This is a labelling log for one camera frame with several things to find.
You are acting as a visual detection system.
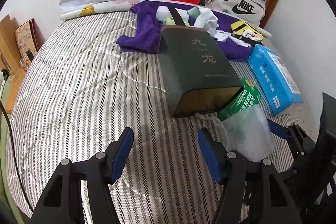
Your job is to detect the tomato print snack packet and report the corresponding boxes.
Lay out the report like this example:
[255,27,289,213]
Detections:
[242,29,262,42]

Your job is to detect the yellow Adidas pouch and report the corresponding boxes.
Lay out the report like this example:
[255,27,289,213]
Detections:
[231,20,264,42]

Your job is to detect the white cloth glove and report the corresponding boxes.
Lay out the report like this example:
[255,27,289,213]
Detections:
[187,6,219,38]

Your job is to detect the black glasses case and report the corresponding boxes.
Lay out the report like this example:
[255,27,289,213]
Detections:
[168,7,187,28]

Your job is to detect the white foam sponge block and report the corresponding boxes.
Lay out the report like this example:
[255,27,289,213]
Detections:
[156,6,189,22]

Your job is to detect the green tissue pack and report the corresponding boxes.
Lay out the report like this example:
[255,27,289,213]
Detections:
[162,17,190,27]

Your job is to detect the blue tissue pack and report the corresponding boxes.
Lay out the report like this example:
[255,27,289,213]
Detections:
[247,44,303,116]

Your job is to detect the green paper packet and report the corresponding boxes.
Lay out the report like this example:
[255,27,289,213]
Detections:
[217,77,261,121]

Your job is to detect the dark green tin box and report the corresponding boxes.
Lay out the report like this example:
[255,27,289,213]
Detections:
[158,26,243,118]

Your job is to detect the striped quilt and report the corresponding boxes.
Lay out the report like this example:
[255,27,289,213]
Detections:
[4,10,302,224]

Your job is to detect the purple towel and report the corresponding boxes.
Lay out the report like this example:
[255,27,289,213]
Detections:
[116,0,253,61]

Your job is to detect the beige Nike bag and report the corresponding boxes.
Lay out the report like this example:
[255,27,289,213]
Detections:
[204,0,266,26]

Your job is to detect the brown patterned book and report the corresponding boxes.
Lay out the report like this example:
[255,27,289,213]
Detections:
[14,19,39,65]

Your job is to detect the rolled patterned mat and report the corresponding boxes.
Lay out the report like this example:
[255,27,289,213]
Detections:
[60,0,141,21]

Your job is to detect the black cable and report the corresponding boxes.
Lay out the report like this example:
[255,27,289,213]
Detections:
[0,101,35,214]

